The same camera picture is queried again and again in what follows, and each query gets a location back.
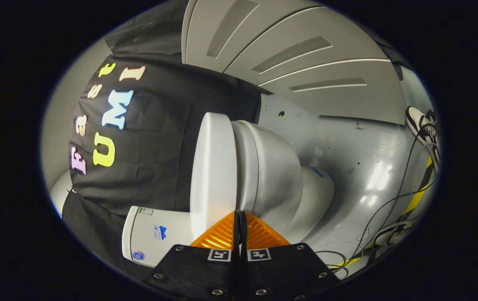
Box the grey cabinet with white top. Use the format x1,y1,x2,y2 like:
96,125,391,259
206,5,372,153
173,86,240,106
181,0,407,125

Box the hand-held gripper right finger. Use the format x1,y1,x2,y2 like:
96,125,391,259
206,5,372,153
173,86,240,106
240,211,343,301

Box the yellow black floor tape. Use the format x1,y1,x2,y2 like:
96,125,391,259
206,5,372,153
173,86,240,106
332,156,435,270

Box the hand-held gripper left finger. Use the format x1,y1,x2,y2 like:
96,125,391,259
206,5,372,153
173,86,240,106
144,211,241,301

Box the black backdrop cloth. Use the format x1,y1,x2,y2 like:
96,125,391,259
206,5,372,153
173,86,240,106
61,0,262,285

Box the white toilet lid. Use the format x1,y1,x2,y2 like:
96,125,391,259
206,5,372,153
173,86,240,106
189,112,238,240

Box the white toilet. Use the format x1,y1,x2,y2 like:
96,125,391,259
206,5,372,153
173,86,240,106
121,120,336,268

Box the person's black white sneaker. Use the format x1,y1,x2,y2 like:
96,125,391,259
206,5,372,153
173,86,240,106
373,220,416,247
405,106,441,172

